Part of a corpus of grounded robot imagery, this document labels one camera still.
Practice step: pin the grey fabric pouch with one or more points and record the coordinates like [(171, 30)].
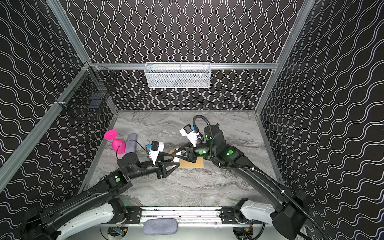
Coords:
[(157, 227)]

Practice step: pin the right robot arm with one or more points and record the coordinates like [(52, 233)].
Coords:
[(288, 210)]

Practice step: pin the aluminium corner post right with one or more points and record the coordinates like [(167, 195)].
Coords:
[(288, 46)]

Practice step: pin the aluminium corner post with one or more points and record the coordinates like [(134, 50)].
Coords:
[(69, 30), (288, 46)]

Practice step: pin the magenta plastic goblet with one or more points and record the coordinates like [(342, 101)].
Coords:
[(119, 146)]

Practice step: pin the white glue stick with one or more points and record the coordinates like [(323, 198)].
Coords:
[(176, 157)]

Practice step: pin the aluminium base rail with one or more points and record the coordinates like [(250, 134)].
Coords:
[(203, 216)]

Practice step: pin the black wire basket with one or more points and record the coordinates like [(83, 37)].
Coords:
[(87, 102)]

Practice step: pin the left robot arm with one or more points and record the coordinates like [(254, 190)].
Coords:
[(97, 205)]

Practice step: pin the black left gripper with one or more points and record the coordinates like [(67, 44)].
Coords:
[(159, 170)]

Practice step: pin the aluminium corner post left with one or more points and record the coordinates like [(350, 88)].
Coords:
[(69, 30)]

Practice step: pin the aluminium left side rail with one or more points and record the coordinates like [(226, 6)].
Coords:
[(15, 161)]

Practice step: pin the aluminium back crossbar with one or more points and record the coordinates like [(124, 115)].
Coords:
[(212, 66)]

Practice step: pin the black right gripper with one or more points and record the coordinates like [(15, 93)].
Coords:
[(190, 153)]

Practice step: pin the white wire basket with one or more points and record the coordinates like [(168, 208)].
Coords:
[(178, 78)]

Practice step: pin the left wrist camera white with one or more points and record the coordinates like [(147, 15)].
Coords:
[(154, 149)]

